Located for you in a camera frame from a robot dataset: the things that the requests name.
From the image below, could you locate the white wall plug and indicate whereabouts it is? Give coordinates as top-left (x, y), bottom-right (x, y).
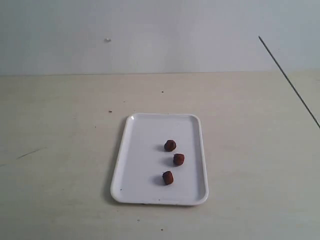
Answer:
top-left (104, 38), bottom-right (112, 43)

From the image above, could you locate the thin metal skewer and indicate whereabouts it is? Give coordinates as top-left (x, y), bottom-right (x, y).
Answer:
top-left (258, 35), bottom-right (320, 128)

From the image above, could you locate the white rectangular plastic tray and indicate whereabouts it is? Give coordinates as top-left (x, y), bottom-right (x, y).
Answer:
top-left (110, 113), bottom-right (209, 206)

